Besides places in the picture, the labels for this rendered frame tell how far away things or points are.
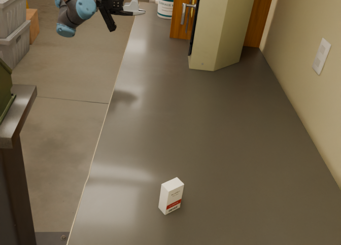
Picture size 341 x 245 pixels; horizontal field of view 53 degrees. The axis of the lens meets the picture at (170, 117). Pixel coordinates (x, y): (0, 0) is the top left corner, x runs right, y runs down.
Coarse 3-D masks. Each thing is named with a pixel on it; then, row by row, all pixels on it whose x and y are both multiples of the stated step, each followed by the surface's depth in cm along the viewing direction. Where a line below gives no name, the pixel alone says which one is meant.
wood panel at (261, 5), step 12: (180, 0) 171; (264, 0) 171; (180, 12) 175; (252, 12) 175; (264, 12) 175; (180, 24) 178; (252, 24) 178; (264, 24) 178; (180, 36) 182; (252, 36) 182
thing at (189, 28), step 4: (192, 0) 155; (196, 0) 136; (196, 4) 137; (196, 8) 138; (192, 12) 149; (196, 12) 139; (192, 16) 147; (188, 20) 166; (192, 20) 145; (188, 24) 164; (192, 24) 143; (188, 28) 161; (192, 28) 142; (188, 32) 159; (192, 32) 143; (188, 36) 157; (192, 36) 144; (188, 40) 155; (188, 44) 153; (188, 48) 150; (188, 52) 148
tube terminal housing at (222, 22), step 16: (208, 0) 135; (224, 0) 135; (240, 0) 141; (208, 16) 139; (224, 16) 139; (240, 16) 147; (208, 32) 143; (224, 32) 144; (240, 32) 153; (192, 48) 146; (208, 48) 146; (224, 48) 150; (240, 48) 160; (192, 64) 150; (208, 64) 150; (224, 64) 156
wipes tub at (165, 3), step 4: (160, 0) 204; (164, 0) 202; (168, 0) 202; (172, 0) 202; (160, 4) 205; (164, 4) 203; (168, 4) 203; (172, 4) 203; (160, 8) 206; (164, 8) 205; (168, 8) 204; (172, 8) 205; (160, 12) 207; (164, 12) 206; (168, 12) 206; (172, 12) 206; (160, 16) 209; (164, 16) 207; (168, 16) 207
